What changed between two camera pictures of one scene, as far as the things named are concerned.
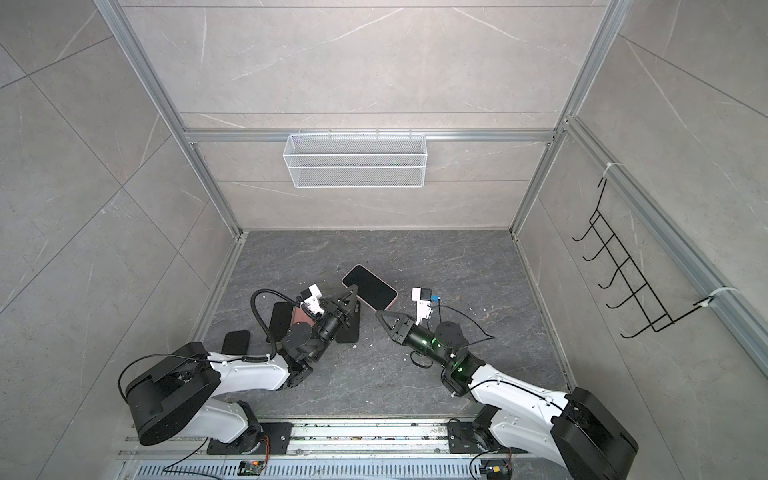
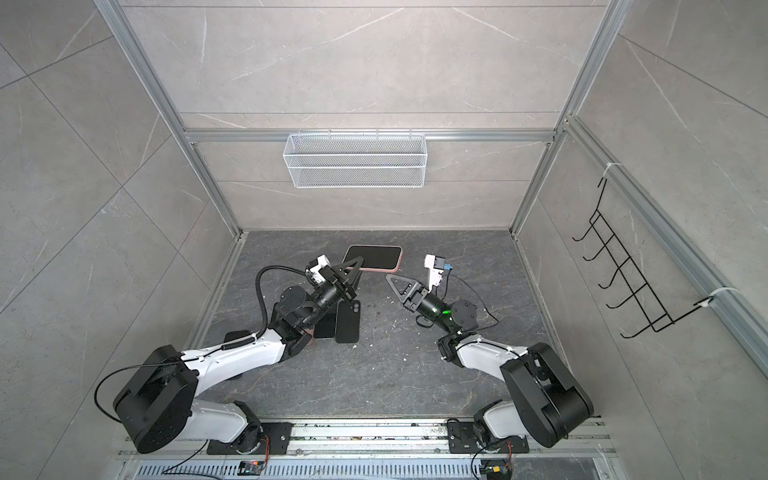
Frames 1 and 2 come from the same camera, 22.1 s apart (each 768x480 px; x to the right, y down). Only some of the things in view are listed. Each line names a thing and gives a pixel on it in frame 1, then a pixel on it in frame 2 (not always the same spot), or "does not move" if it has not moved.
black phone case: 350,334 does not move
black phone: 373,290 → 378,257
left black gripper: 336,314 → 344,274
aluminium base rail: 349,449 does not move
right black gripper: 406,330 → 417,298
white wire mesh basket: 356,161 does not move
